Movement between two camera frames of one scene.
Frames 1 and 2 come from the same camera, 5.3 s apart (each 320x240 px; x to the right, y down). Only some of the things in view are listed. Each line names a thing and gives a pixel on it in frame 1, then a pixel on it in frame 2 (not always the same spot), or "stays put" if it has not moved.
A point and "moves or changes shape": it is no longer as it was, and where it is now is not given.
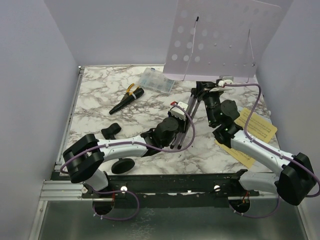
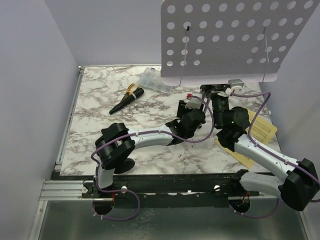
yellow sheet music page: (259, 128) stays put
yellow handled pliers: (130, 86) stays put
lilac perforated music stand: (212, 39) moves or changes shape
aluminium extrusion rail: (55, 190) stays put
